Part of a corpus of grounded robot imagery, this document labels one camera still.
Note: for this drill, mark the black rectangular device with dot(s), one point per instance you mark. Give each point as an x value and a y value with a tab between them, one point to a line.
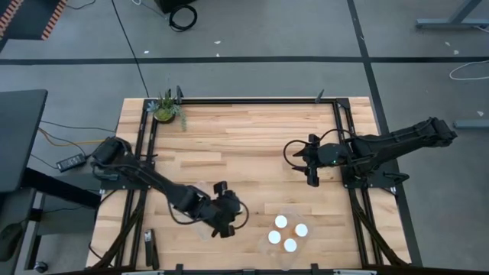
151	248

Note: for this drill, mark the clear plastic bin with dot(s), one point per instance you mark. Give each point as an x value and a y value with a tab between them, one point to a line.
204	233
284	259

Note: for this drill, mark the black caster wheel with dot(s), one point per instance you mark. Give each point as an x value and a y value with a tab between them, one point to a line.
40	266

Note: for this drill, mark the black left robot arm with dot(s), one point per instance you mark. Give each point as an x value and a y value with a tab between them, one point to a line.
153	179

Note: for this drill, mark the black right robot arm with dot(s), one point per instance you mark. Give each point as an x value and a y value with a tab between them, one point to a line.
401	139

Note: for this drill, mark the black computer mouse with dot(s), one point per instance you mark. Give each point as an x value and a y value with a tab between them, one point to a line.
9	237

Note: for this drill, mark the black power adapter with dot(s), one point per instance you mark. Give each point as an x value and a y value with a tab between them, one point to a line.
70	162

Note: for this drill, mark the black aluminium table frame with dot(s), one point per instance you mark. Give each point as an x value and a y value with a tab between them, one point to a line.
248	101

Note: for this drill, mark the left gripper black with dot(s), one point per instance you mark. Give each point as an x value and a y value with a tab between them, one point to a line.
223	210

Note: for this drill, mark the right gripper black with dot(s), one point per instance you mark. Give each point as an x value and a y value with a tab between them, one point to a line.
314	160

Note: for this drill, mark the large amber medicine bottle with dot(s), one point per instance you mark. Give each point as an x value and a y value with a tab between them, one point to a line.
301	230
281	221
274	237
290	245

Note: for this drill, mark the black floor box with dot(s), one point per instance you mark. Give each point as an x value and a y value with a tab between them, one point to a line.
168	4

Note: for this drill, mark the long grey table foot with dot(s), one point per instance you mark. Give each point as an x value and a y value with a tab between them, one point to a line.
451	23

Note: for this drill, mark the potted succulent plant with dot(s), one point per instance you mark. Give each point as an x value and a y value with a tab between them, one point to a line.
164	114

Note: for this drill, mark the black mat with orange stripes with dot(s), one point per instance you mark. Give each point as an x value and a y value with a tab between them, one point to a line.
30	19

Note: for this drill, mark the short grey table foot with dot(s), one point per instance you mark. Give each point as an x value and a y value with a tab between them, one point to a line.
471	124

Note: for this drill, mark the black desk top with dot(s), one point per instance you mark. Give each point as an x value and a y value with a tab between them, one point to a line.
19	141

